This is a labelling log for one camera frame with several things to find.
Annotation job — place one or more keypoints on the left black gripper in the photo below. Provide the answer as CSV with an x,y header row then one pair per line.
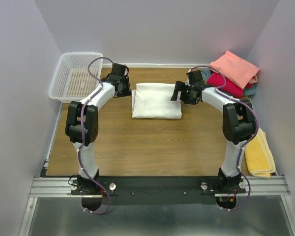
x,y
128,92

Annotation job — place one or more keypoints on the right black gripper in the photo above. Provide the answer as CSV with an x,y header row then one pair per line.
x,y
178,85

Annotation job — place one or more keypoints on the white floral t shirt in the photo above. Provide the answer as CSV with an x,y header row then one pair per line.
x,y
153,100

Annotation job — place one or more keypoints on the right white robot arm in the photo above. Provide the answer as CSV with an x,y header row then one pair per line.
x,y
239,127

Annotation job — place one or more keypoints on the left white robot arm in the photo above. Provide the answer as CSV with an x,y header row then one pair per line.
x,y
82,125

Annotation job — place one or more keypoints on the folded red t shirt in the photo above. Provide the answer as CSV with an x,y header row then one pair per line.
x,y
231,86

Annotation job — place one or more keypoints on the white plastic basket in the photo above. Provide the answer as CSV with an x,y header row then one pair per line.
x,y
71,80

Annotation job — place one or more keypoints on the folded pink t shirt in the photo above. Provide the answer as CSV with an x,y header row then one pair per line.
x,y
236,69

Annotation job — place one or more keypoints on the folded green t shirt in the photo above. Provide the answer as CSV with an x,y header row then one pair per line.
x,y
246,92

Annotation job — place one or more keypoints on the folded blue t shirt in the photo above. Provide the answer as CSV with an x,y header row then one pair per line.
x,y
206,72

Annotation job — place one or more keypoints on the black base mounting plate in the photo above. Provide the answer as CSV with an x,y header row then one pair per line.
x,y
171,190

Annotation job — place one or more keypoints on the yellow folded towel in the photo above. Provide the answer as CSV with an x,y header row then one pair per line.
x,y
259,158

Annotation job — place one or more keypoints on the aluminium rail frame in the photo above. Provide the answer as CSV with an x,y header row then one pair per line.
x,y
57,187

